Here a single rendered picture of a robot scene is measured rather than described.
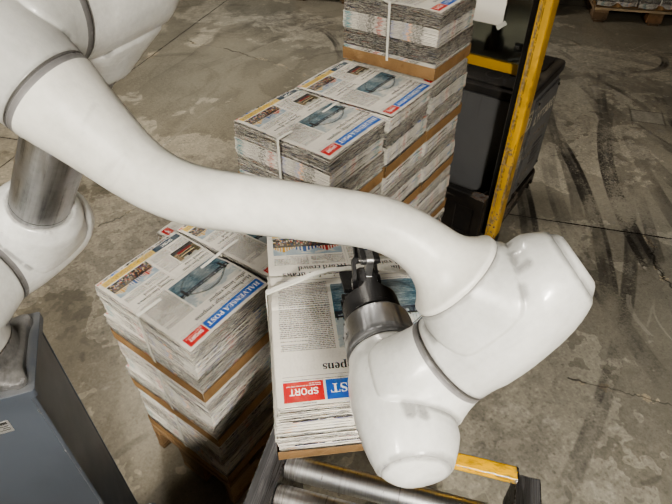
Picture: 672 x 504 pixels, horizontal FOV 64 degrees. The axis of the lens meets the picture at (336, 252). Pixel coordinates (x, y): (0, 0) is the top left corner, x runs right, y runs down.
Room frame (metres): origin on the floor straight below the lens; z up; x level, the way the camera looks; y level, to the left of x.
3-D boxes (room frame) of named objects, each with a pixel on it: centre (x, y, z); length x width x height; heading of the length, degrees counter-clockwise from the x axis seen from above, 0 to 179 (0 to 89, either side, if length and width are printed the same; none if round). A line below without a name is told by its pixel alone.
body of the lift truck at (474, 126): (2.62, -0.72, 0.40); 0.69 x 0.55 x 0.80; 55
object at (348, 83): (1.71, -0.10, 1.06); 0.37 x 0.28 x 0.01; 55
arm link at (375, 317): (0.43, -0.05, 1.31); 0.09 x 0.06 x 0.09; 98
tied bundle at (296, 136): (1.49, 0.08, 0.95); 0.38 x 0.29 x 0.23; 54
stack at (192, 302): (1.37, 0.16, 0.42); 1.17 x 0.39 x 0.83; 145
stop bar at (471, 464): (0.56, -0.15, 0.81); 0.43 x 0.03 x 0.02; 75
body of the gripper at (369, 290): (0.50, -0.04, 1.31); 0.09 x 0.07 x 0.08; 9
